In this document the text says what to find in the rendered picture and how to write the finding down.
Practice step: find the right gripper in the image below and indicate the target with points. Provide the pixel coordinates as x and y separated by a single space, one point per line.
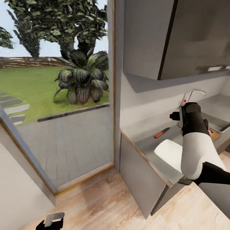
175 116

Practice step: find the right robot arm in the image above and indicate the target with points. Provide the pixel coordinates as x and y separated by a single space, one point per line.
200 161

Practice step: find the drop in sink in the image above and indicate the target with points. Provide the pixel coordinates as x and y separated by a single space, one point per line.
218 116

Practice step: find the dishwasher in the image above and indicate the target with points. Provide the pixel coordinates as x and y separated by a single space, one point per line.
168 193

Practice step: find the bowl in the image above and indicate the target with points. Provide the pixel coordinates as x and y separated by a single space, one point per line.
170 153

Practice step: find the cutting board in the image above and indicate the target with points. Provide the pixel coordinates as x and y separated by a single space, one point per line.
214 135

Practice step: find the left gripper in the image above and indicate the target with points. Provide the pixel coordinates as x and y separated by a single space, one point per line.
54 226

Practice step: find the parer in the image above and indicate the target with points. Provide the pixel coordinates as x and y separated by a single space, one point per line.
159 134

